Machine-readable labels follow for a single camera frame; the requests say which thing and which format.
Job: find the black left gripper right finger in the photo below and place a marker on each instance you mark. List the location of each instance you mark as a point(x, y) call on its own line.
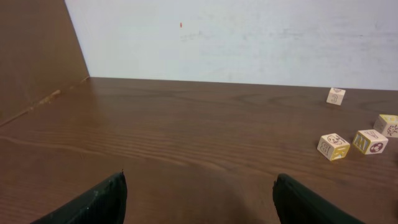
point(295, 203)

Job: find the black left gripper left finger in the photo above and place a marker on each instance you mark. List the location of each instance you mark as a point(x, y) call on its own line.
point(104, 203)

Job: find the wooden block letter B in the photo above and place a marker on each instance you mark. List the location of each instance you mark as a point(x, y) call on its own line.
point(333, 146)

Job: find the wooden block letter W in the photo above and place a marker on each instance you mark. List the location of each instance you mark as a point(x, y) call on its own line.
point(370, 141)

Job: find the wooden block number 3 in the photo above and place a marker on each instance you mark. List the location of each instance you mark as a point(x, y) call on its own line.
point(335, 96)

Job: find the yellow top wooden block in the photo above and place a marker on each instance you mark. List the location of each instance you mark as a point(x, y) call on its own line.
point(386, 124)

